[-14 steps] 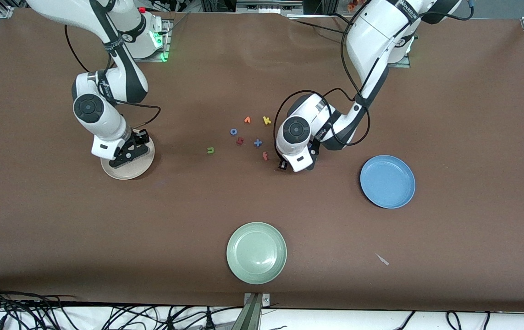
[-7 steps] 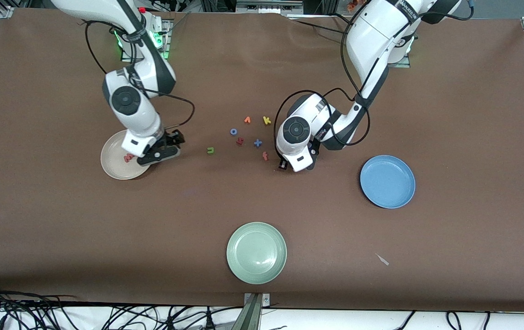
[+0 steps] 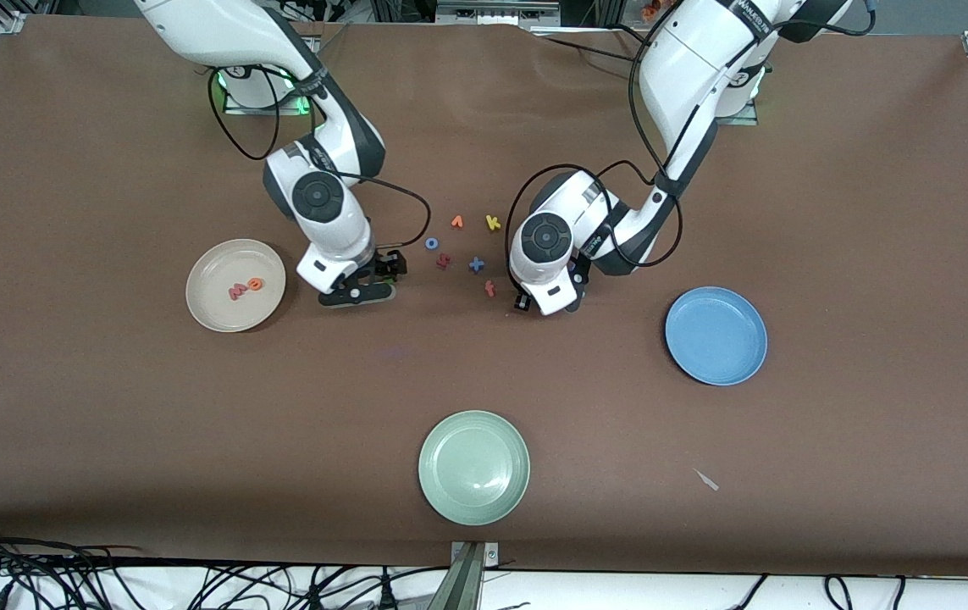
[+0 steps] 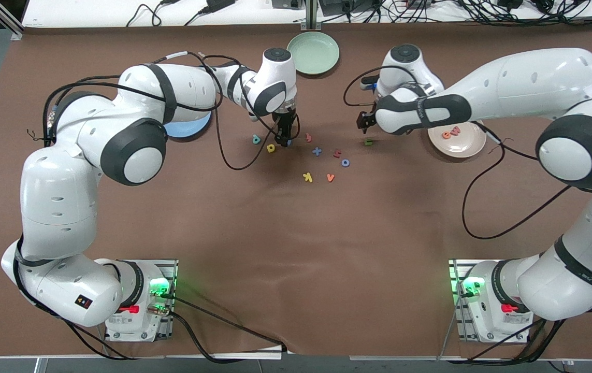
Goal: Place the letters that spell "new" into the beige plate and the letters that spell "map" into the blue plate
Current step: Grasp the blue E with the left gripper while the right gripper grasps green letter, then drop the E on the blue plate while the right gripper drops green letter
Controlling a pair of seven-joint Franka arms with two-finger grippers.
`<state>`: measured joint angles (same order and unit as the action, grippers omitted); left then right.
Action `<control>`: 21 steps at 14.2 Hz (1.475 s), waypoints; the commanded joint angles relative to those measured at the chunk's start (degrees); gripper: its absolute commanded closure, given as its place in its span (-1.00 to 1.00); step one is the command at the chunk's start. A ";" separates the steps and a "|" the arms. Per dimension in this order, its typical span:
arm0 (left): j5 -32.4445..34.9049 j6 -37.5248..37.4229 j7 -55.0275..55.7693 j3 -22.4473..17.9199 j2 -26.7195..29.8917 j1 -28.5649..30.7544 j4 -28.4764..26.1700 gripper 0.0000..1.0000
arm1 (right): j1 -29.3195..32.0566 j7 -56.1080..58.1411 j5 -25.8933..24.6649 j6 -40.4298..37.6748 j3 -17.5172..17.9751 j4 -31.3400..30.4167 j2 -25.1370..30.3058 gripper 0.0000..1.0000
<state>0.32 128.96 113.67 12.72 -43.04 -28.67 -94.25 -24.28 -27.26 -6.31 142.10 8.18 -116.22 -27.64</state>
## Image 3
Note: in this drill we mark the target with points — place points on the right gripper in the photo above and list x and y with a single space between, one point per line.
388 265

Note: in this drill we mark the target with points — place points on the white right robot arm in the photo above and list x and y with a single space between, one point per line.
212 34

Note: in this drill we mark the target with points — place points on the small white paper scrap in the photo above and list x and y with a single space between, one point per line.
706 479

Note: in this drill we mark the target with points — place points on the pink foam letter w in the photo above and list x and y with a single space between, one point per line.
237 292

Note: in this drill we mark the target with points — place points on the aluminium frame post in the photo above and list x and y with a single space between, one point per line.
468 585

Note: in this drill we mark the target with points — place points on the blue round plate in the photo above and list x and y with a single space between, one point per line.
716 356

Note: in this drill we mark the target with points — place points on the orange background object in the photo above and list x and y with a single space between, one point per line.
653 7

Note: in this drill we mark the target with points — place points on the blue foam letter x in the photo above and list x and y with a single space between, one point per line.
476 264

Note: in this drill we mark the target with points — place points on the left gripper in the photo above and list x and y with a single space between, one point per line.
518 303

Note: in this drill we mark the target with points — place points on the beige brown round plate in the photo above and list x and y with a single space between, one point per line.
212 305

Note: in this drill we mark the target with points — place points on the grey metal equipment box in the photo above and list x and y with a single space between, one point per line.
492 13

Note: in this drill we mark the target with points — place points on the green round plate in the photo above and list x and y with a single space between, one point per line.
473 468

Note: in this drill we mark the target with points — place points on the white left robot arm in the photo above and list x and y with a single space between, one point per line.
704 51

